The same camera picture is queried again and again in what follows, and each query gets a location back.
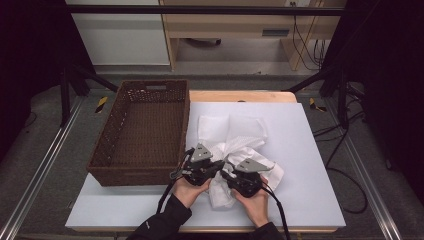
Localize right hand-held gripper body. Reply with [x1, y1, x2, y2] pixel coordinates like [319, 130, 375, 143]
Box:
[229, 158, 276, 199]

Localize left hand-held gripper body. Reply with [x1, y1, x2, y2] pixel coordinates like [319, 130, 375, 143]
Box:
[169, 142, 221, 187]

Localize white garment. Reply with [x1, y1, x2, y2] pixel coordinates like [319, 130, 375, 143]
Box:
[209, 142, 285, 192]

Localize white mesh laundry bag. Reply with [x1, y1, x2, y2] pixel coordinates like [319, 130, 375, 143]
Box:
[196, 113, 285, 210]

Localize brown wicker basket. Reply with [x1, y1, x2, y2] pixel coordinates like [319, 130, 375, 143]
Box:
[86, 78, 191, 187]

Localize person's left hand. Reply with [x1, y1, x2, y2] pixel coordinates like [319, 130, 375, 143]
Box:
[171, 175, 213, 210]

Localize person's right hand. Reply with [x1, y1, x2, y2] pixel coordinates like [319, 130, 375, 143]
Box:
[230, 175, 271, 229]

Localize yellow black floor tape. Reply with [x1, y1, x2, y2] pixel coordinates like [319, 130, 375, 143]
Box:
[308, 97, 328, 113]
[94, 95, 110, 114]

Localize black stand legs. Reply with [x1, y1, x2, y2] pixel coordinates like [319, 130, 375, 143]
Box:
[59, 62, 120, 128]
[285, 65, 352, 130]

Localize wooden desk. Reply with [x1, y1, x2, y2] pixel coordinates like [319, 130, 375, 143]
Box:
[159, 0, 348, 72]

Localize grey desk label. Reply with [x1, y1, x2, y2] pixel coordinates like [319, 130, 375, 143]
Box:
[261, 28, 291, 38]

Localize white cabinet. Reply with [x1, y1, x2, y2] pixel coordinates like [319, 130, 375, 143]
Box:
[65, 0, 171, 67]

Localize black curtain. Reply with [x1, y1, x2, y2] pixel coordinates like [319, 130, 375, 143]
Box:
[321, 0, 424, 204]
[0, 0, 98, 161]

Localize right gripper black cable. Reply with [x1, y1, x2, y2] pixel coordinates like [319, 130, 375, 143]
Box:
[260, 185, 292, 240]

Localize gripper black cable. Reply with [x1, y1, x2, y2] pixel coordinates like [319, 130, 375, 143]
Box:
[260, 185, 292, 240]
[155, 147, 196, 215]

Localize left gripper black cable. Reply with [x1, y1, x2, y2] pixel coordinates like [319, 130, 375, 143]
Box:
[155, 147, 196, 215]

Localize black floor cables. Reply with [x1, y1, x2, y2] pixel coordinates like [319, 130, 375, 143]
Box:
[312, 83, 370, 215]

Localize aluminium floor rail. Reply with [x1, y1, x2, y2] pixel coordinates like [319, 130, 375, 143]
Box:
[0, 95, 85, 240]
[323, 98, 404, 240]

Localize black hanging desk cables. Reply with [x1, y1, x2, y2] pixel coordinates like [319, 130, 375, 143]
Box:
[289, 1, 328, 72]

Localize black horizontal frame bar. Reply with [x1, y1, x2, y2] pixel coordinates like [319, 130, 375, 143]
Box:
[65, 4, 349, 17]

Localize white wall socket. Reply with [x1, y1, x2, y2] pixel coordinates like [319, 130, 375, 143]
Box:
[284, 0, 312, 8]

